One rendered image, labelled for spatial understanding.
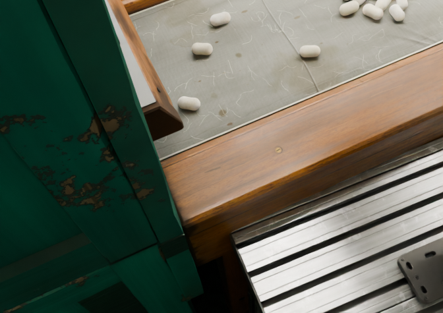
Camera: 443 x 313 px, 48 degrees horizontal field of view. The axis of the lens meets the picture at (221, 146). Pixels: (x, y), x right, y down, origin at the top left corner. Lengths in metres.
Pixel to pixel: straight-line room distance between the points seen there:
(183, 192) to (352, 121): 0.26
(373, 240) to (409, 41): 0.33
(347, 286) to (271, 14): 0.46
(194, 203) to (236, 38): 0.32
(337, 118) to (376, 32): 0.21
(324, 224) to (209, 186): 0.19
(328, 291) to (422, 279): 0.13
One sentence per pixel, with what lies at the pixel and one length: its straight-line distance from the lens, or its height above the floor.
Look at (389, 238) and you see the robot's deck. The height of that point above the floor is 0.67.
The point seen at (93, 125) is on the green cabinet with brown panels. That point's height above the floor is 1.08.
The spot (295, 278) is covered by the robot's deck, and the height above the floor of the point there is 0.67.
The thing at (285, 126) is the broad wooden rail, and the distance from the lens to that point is 0.71.
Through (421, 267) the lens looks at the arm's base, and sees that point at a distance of 0.75.
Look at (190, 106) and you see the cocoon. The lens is 0.75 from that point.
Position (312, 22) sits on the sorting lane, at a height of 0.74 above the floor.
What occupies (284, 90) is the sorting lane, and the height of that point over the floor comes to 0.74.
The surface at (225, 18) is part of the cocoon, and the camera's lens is 0.86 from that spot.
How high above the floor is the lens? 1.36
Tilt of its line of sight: 59 degrees down
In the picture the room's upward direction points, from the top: 7 degrees counter-clockwise
